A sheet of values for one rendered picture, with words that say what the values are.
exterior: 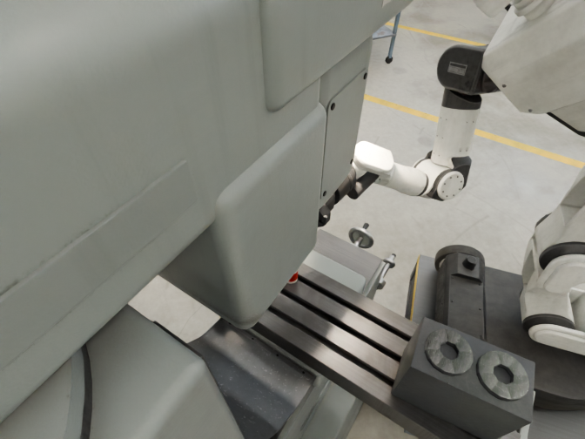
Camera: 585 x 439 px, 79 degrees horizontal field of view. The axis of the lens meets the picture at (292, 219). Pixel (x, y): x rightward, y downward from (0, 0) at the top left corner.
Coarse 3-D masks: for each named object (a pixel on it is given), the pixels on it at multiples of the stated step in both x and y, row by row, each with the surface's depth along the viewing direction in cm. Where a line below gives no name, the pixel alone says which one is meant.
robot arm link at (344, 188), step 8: (344, 184) 79; (336, 192) 79; (344, 192) 80; (328, 200) 76; (336, 200) 80; (320, 208) 74; (328, 208) 77; (320, 216) 74; (328, 216) 75; (320, 224) 76
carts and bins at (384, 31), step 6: (396, 18) 355; (396, 24) 358; (378, 30) 370; (384, 30) 370; (390, 30) 370; (396, 30) 363; (378, 36) 362; (384, 36) 362; (390, 36) 364; (390, 48) 376; (390, 54) 381; (390, 60) 386
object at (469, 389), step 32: (416, 352) 72; (448, 352) 72; (480, 352) 72; (416, 384) 74; (448, 384) 68; (480, 384) 68; (512, 384) 66; (448, 416) 78; (480, 416) 71; (512, 416) 65
